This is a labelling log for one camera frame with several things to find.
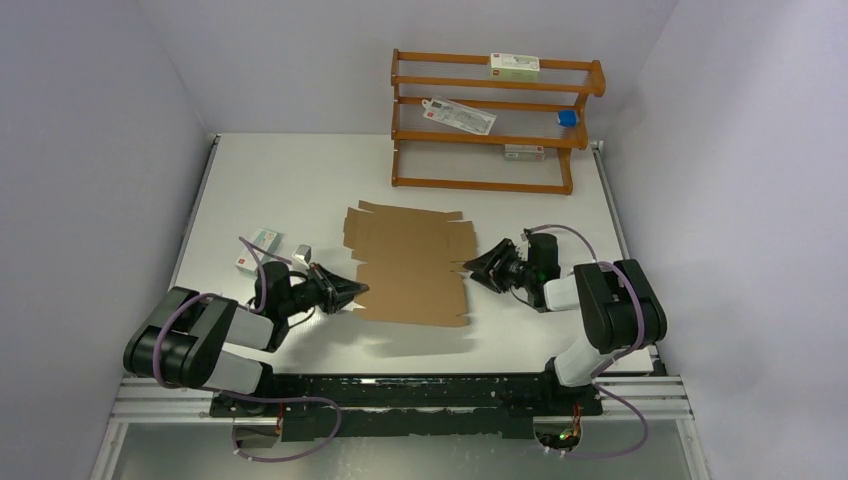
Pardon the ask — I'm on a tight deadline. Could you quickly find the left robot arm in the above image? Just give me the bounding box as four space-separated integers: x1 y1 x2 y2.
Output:
123 261 369 416

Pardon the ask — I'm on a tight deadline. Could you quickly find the orange wooden shelf rack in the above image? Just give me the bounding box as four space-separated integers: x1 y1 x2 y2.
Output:
390 49 607 195

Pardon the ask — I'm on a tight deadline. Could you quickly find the white green box top shelf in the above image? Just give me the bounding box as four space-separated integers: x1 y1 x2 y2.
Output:
489 52 540 83

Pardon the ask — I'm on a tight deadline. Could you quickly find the white box lower shelf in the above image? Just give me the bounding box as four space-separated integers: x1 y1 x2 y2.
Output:
503 144 546 162

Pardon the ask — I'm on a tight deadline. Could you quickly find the brown cardboard box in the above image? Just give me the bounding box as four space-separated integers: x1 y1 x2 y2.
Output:
343 200 478 328

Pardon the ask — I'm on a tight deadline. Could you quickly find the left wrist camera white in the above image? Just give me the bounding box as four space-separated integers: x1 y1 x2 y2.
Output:
292 244 312 265

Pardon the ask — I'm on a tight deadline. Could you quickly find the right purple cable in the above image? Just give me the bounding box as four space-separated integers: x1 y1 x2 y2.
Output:
523 223 651 460

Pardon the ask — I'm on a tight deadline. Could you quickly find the white green box on table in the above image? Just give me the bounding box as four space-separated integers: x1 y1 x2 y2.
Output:
234 228 290 277

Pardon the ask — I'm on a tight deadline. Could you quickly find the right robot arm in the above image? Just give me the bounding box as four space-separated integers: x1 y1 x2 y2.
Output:
463 224 668 414

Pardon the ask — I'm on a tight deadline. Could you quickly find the blue small cube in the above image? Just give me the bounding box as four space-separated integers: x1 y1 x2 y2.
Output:
557 109 581 128

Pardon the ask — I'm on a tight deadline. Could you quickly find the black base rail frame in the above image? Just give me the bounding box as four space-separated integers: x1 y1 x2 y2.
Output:
109 370 694 445

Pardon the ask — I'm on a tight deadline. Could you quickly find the white flat package middle shelf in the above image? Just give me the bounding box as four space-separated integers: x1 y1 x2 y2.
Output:
421 98 497 136

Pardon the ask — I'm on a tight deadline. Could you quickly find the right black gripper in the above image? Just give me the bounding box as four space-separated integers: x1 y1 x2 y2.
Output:
463 238 536 293

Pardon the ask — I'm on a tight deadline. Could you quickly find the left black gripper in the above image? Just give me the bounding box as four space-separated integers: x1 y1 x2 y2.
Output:
279 262 368 317

